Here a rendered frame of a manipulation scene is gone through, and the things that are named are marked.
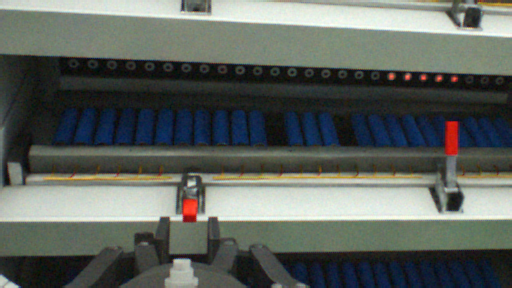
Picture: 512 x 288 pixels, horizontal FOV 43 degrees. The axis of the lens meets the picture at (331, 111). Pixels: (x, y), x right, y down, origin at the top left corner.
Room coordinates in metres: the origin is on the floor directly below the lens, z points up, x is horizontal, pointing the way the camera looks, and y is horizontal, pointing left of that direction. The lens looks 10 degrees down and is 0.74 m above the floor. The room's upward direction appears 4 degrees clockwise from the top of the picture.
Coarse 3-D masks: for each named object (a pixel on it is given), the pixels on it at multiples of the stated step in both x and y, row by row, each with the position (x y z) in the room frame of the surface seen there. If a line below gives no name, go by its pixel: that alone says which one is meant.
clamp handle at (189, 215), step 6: (192, 180) 0.60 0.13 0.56; (192, 186) 0.60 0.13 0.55; (186, 192) 0.59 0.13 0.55; (192, 192) 0.59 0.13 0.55; (186, 198) 0.57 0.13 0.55; (192, 198) 0.58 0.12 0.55; (186, 204) 0.56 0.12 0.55; (192, 204) 0.56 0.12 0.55; (186, 210) 0.54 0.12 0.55; (192, 210) 0.54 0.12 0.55; (186, 216) 0.53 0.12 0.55; (192, 216) 0.53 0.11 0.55; (186, 222) 0.53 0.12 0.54; (192, 222) 0.53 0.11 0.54
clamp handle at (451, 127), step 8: (448, 128) 0.67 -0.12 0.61; (456, 128) 0.67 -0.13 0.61; (448, 136) 0.67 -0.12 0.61; (456, 136) 0.67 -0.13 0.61; (448, 144) 0.66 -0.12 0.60; (456, 144) 0.67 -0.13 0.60; (448, 152) 0.66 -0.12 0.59; (456, 152) 0.66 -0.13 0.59; (448, 160) 0.66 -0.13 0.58; (448, 168) 0.66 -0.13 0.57; (448, 176) 0.66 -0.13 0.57; (448, 184) 0.66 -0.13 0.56
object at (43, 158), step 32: (32, 160) 0.61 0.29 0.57; (64, 160) 0.62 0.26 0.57; (96, 160) 0.63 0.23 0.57; (128, 160) 0.63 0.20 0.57; (160, 160) 0.64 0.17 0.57; (192, 160) 0.65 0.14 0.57; (224, 160) 0.65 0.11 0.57; (256, 160) 0.66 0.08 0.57; (288, 160) 0.67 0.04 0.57; (320, 160) 0.68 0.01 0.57; (352, 160) 0.68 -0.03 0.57; (384, 160) 0.69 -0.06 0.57; (416, 160) 0.70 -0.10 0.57; (480, 160) 0.72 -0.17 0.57
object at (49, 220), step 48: (336, 96) 0.79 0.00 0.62; (384, 96) 0.80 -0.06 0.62; (432, 96) 0.81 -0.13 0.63; (480, 96) 0.82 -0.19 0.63; (0, 144) 0.59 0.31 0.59; (48, 144) 0.67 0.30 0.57; (0, 192) 0.59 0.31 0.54; (48, 192) 0.60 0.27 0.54; (96, 192) 0.61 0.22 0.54; (144, 192) 0.62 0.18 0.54; (240, 192) 0.64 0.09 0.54; (288, 192) 0.65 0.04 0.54; (336, 192) 0.66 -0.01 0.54; (384, 192) 0.67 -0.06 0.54; (480, 192) 0.69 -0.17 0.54; (0, 240) 0.56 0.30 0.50; (48, 240) 0.57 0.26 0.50; (96, 240) 0.58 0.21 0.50; (192, 240) 0.60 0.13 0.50; (240, 240) 0.61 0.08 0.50; (288, 240) 0.62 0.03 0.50; (336, 240) 0.63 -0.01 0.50; (384, 240) 0.64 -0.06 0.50; (432, 240) 0.65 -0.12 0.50; (480, 240) 0.66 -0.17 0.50
